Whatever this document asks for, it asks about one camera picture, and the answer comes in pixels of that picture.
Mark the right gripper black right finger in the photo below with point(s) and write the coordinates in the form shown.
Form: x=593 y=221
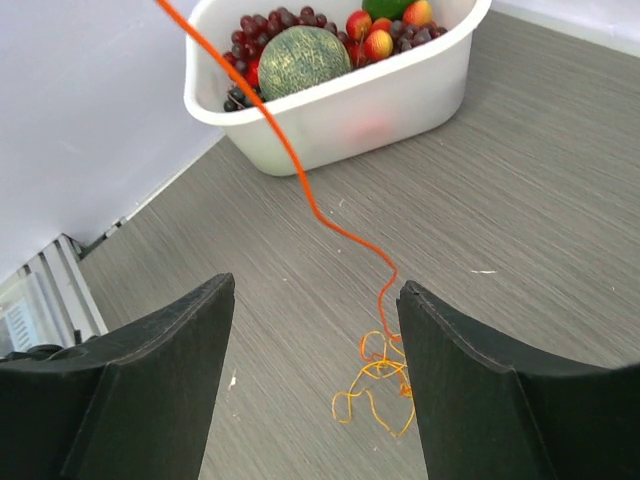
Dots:
x=489 y=406

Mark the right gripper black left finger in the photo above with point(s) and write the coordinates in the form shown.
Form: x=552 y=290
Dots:
x=135 y=403

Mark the black grape bunch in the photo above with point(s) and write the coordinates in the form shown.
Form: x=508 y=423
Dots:
x=236 y=100

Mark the green striped melon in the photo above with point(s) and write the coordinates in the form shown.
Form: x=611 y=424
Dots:
x=300 y=58

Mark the dark red grape bunch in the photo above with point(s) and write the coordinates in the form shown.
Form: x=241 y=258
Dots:
x=256 y=31

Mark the red yellow peaches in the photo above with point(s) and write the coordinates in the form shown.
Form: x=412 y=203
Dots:
x=371 y=41

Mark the green lime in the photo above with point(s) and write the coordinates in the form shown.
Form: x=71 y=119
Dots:
x=390 y=9

